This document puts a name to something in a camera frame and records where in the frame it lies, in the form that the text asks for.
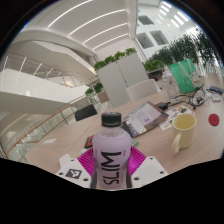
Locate clear plastic shaker bottle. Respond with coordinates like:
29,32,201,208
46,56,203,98
162,71,181,99

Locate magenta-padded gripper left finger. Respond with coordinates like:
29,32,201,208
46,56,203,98
55,147,98,189

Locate white cabinet topped with plants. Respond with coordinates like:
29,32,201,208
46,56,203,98
94,47,150,108

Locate black chair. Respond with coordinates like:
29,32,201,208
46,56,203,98
74,104,99,122

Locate small planter with green plants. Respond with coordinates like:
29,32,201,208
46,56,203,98
84,82,109,104

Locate row of green indoor trees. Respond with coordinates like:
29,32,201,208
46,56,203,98
143,28,221,81

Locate white paper sheet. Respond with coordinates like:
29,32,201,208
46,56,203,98
43,137,58,145

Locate white chair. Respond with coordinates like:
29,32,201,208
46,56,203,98
125,78,159,102

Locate ceiling light strips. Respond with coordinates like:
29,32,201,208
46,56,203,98
46,0,129,51

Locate lilac drink bottle black cap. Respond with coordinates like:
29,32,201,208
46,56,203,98
91,112,133,191

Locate cream yellow mug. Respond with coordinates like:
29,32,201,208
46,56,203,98
170,113,198,155

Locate printed magazine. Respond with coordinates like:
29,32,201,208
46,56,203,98
121,101,169,138

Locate flat round red coaster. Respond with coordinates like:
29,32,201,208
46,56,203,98
207,113,221,127

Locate small white flat box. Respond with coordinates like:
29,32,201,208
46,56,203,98
211,93,223,103

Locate tangled black cables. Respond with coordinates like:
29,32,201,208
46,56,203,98
173,84,209,108

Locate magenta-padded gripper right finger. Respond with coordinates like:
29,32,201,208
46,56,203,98
128,146,169,188

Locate small red black box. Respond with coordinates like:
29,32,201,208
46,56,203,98
84,134,95,149

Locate black power adapter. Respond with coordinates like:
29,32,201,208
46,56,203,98
156,101,170,111

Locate green tote bag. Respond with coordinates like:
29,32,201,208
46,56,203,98
168,58,198,95

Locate colourful sticker sheet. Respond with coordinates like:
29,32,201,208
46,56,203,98
159,104,196,131

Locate glass balustrade with wooden handrail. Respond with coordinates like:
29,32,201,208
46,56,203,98
3,94,98,158

